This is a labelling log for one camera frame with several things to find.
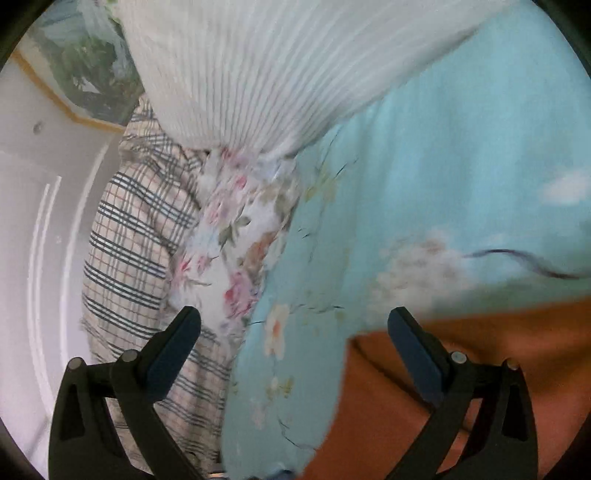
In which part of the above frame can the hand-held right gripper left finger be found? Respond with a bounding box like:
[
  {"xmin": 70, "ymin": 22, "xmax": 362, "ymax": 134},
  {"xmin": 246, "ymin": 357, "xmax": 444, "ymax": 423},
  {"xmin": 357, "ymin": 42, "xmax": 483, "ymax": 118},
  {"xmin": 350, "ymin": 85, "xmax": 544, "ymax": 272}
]
[{"xmin": 48, "ymin": 305, "xmax": 204, "ymax": 480}]

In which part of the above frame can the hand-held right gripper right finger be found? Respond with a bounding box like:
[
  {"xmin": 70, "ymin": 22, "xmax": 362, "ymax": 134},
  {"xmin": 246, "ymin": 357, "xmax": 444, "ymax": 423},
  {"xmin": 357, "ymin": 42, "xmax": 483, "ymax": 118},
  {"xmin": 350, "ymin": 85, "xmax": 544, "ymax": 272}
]
[{"xmin": 387, "ymin": 307, "xmax": 539, "ymax": 480}]

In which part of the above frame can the rust orange garment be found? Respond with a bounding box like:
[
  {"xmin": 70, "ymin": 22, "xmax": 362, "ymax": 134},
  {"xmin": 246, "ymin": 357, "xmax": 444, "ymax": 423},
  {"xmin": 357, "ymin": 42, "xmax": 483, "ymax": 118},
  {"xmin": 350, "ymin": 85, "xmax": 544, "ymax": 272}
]
[{"xmin": 302, "ymin": 299, "xmax": 591, "ymax": 480}]

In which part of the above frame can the plaid blanket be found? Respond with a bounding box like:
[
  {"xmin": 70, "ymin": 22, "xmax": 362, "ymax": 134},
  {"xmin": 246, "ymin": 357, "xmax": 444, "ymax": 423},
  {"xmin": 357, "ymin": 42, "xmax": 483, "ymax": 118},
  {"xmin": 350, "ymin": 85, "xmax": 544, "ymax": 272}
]
[{"xmin": 81, "ymin": 92, "xmax": 237, "ymax": 472}]

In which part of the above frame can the pink floral pillow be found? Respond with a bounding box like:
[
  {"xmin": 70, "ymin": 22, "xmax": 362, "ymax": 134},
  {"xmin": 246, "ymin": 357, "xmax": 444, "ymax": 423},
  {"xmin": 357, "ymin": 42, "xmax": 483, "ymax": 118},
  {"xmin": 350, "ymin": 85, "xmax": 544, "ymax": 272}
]
[{"xmin": 168, "ymin": 147, "xmax": 302, "ymax": 343}]

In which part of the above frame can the light blue floral bedsheet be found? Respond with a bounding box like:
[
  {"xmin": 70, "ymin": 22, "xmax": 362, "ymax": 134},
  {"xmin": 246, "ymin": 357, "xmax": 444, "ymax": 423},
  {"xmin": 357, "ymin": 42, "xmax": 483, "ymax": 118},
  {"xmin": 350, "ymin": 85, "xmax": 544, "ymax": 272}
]
[{"xmin": 222, "ymin": 0, "xmax": 591, "ymax": 480}]

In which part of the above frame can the white striped pillow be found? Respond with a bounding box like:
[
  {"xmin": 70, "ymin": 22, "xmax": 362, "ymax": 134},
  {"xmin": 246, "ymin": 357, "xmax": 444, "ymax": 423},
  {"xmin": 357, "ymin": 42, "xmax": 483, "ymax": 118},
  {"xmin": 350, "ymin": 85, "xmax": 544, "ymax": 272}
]
[{"xmin": 113, "ymin": 0, "xmax": 525, "ymax": 161}]

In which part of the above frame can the framed landscape painting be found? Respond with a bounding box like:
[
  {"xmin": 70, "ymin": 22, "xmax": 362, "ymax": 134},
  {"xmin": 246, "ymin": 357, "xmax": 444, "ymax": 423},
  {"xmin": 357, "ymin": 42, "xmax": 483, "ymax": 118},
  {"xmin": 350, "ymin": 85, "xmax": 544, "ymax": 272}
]
[{"xmin": 11, "ymin": 0, "xmax": 147, "ymax": 136}]

